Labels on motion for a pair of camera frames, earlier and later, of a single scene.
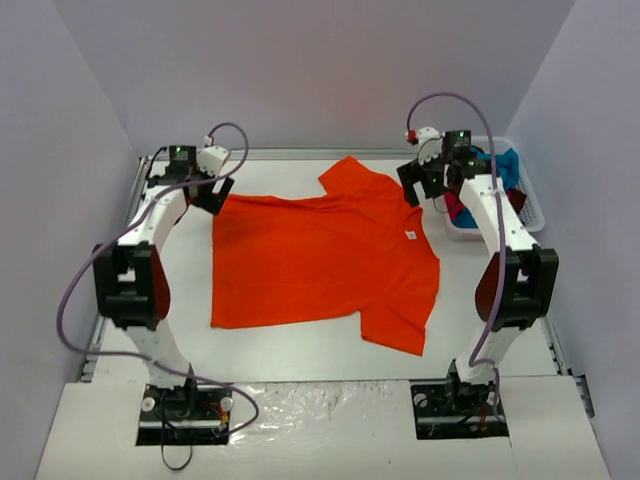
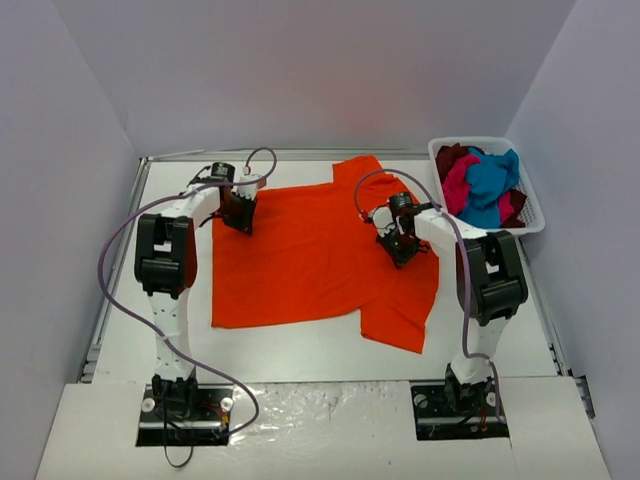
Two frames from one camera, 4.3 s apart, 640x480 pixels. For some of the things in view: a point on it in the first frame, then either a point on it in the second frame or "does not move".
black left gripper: x=211 y=191 -> x=241 y=216
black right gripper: x=417 y=176 -> x=398 y=248
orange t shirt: x=361 y=246 does not move
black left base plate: x=191 y=414 does not move
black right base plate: x=457 y=410 does not move
